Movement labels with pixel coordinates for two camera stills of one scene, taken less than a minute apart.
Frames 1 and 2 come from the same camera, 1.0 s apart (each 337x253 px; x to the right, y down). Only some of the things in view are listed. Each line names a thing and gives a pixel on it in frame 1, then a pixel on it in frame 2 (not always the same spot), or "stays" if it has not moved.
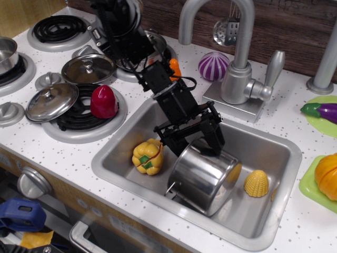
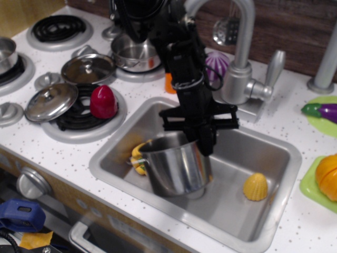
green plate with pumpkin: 309,186 stays
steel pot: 203,181 to 176,167
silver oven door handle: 76,236 stays
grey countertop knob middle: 47,79 stays
